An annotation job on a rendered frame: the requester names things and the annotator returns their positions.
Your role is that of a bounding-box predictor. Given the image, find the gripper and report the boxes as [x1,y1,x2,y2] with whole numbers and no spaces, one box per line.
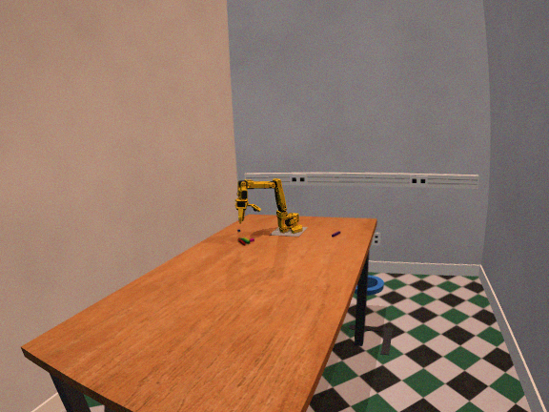
[235,198,261,224]

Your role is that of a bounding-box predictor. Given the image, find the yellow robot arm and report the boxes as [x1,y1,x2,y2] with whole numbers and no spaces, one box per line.
[237,178,302,234]

